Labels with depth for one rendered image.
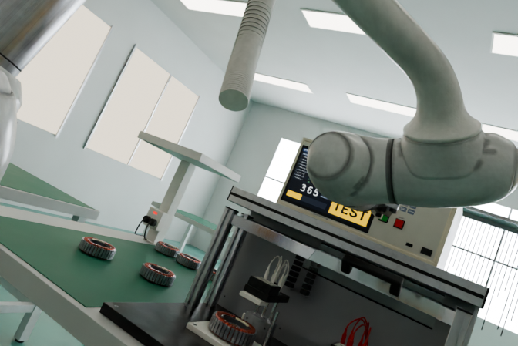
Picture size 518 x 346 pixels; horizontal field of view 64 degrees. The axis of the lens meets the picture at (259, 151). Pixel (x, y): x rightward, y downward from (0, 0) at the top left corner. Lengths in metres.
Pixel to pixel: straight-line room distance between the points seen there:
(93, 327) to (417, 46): 0.77
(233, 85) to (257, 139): 6.55
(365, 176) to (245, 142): 8.20
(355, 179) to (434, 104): 0.15
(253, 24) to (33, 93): 3.73
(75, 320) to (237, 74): 1.57
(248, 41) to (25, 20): 1.92
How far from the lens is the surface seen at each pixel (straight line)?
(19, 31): 0.57
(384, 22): 0.58
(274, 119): 8.71
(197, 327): 1.02
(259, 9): 2.54
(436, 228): 1.07
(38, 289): 1.07
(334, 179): 0.60
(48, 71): 5.75
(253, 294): 1.08
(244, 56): 2.33
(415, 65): 0.59
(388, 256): 1.05
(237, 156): 8.78
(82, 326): 0.96
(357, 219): 1.10
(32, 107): 5.74
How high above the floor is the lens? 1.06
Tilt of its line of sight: 8 degrees up
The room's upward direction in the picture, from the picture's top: 23 degrees clockwise
